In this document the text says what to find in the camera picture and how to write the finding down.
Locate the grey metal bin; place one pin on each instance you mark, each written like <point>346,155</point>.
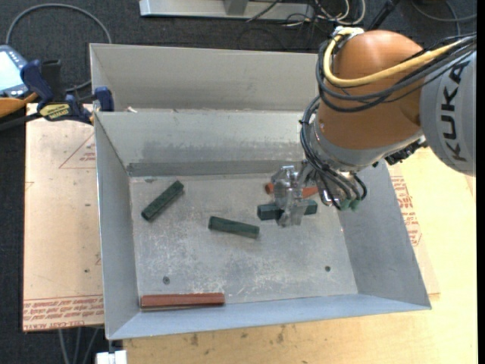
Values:
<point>242,256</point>

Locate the brown cardboard board red print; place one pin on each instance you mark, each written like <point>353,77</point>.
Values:
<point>60,218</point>

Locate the red-brown flat block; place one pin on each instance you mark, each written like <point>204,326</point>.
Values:
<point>182,300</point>

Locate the dark green flat block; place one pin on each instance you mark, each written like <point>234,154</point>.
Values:
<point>267,211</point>
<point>234,227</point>
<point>163,201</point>

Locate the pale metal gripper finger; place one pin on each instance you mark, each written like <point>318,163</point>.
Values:
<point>298,212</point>
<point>285,217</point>

